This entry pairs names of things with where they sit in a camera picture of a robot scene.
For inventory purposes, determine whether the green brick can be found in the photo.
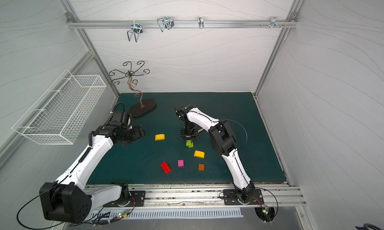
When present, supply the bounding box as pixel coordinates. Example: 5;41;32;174
186;140;194;148

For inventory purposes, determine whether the yellow curved brick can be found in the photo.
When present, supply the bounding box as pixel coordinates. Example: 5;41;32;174
194;151;205;159
155;134;166;141

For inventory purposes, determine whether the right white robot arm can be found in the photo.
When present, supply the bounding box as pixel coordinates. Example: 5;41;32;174
176;104;256;205

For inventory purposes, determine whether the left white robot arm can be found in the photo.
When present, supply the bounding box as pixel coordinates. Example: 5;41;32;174
39;112;146;224

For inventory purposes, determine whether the brown metal hook stand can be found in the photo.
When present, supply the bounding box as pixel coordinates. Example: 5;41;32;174
109;61;157;118

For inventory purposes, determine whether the green table mat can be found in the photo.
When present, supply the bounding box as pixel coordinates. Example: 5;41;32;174
88;93;286;185

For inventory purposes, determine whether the orange brick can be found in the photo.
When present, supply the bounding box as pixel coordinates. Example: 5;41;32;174
198;164;205;171

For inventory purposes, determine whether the long red brick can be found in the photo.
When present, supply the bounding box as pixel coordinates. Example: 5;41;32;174
161;162;171;174

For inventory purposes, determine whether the white vent strip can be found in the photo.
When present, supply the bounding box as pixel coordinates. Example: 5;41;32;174
80;207;244;221

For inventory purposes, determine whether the metal hook clamp left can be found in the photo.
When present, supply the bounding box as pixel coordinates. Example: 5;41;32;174
127;23;143;43

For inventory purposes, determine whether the metal hook clamp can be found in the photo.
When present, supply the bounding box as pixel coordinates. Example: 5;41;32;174
157;17;175;32
127;23;143;43

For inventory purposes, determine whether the small metal clip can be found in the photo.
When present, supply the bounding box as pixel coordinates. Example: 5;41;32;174
198;17;204;29

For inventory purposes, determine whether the metal hook clamp centre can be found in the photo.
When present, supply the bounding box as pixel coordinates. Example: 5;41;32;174
157;17;175;32

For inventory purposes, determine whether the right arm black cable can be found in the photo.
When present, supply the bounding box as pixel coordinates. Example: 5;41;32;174
224;118;249;150

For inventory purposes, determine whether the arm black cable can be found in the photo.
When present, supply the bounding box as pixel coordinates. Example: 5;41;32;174
16;187;65;230
224;118;249;150

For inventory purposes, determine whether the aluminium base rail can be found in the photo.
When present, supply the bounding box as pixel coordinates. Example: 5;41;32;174
80;183;307;211

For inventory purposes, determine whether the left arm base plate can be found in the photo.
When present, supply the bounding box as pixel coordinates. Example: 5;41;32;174
104;191;146;208

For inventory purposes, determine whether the white wire basket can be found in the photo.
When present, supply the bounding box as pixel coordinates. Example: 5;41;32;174
12;70;107;145

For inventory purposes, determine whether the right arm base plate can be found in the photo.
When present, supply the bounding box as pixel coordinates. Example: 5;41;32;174
219;189;264;206

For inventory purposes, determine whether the aluminium crossbar rail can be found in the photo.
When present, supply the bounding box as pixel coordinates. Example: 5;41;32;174
67;19;299;30

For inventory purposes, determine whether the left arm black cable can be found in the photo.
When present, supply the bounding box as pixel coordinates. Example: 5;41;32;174
16;187;65;230

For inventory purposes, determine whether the metal bracket right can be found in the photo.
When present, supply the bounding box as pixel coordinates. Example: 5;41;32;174
260;17;287;29

